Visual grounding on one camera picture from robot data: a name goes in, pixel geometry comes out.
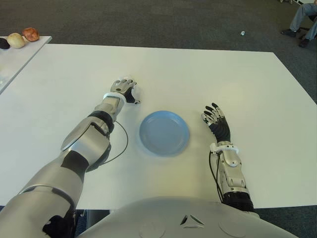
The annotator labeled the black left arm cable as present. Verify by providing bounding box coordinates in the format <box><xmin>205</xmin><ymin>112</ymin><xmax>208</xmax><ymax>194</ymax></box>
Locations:
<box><xmin>104</xmin><ymin>120</ymin><xmax>129</xmax><ymax>164</ymax></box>

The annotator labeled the grey robot torso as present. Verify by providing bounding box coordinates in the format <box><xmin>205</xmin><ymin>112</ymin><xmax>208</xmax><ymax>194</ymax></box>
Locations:
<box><xmin>74</xmin><ymin>195</ymin><xmax>298</xmax><ymax>238</ymax></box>

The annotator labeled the white side table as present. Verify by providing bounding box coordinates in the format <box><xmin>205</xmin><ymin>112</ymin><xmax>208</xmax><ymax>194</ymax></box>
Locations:
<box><xmin>0</xmin><ymin>36</ymin><xmax>53</xmax><ymax>95</ymax></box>

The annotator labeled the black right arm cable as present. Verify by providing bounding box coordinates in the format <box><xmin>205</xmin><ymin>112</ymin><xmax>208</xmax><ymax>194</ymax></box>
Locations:
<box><xmin>209</xmin><ymin>151</ymin><xmax>225</xmax><ymax>203</ymax></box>

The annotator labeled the reddish brown bread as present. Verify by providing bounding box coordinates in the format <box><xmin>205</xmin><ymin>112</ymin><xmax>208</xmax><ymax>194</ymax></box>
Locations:
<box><xmin>22</xmin><ymin>27</ymin><xmax>40</xmax><ymax>42</ymax></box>

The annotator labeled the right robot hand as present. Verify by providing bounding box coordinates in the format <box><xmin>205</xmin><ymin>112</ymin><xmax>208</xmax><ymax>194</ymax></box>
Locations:
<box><xmin>201</xmin><ymin>102</ymin><xmax>232</xmax><ymax>142</ymax></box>

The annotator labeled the blue plate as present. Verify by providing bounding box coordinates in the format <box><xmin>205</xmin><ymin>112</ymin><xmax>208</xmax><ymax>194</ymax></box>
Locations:
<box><xmin>138</xmin><ymin>110</ymin><xmax>191</xmax><ymax>157</ymax></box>

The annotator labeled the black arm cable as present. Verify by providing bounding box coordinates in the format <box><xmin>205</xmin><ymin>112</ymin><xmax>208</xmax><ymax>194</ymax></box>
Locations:
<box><xmin>104</xmin><ymin>120</ymin><xmax>129</xmax><ymax>164</ymax></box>
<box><xmin>209</xmin><ymin>151</ymin><xmax>225</xmax><ymax>203</ymax></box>

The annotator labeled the beige round bread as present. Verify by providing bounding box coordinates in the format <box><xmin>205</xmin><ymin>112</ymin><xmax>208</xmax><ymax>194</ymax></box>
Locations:
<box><xmin>6</xmin><ymin>32</ymin><xmax>26</xmax><ymax>49</ymax></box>

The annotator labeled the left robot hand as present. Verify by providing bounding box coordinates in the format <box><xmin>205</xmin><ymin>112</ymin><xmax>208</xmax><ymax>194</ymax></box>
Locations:
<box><xmin>109</xmin><ymin>78</ymin><xmax>142</xmax><ymax>105</ymax></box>

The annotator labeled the white charger cube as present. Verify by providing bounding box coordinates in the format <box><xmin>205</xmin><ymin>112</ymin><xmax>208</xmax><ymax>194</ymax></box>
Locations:
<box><xmin>120</xmin><ymin>75</ymin><xmax>144</xmax><ymax>104</ymax></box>

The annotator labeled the seated person in jeans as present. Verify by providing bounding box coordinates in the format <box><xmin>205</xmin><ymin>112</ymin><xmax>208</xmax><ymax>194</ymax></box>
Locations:
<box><xmin>281</xmin><ymin>2</ymin><xmax>317</xmax><ymax>48</ymax></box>

